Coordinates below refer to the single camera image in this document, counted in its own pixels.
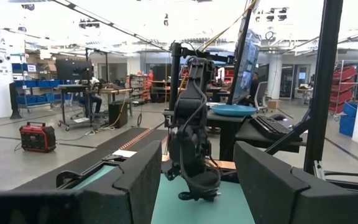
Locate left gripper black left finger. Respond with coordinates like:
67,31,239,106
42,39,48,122
0,139,163,224

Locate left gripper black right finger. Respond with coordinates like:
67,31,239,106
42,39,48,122
232,141,358,224

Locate white paper label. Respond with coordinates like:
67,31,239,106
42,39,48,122
111,149,138,159

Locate black desk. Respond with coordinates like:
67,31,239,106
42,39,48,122
206,110,255,162

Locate black keyboard tray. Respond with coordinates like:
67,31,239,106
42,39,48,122
235,119,308,154

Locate black keyboard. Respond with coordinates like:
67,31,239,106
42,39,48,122
249,115,292,141

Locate blue plate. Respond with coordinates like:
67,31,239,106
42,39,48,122
210,103,258,118

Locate black box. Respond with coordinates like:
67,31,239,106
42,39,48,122
108,100,129,129

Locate red black portable generator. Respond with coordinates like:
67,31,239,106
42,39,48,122
19,121,57,154

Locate person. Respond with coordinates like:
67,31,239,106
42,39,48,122
78,77,103,114
248,72,260,103

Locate grey office chair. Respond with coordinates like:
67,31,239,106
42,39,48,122
254,81,270,112

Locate stacked blue bins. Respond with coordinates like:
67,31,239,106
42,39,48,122
338,100,358,138

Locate wooden table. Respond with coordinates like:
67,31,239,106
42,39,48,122
88,87,134,96

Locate black rolling cart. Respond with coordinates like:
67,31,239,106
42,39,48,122
57,83,93,132

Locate tilted computer monitor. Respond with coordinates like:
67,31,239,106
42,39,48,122
227,8,262,105

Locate rack with red bins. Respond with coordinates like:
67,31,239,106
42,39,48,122
328,60,358,115

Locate black monitor on stand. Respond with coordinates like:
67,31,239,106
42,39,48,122
55,58,94,82

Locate shelf with blue bins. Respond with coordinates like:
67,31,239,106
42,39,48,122
9,61,71,120

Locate black diagonal frame brace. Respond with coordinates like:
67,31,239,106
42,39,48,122
264,108,312,156

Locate black cable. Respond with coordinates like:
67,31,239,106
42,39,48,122
323,170,358,182

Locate thin black frame post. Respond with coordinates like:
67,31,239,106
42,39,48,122
168,42,183,111

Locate thick black frame post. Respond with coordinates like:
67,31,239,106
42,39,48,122
303,0,344,175

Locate yellow cable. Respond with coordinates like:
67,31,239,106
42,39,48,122
196,0,258,53

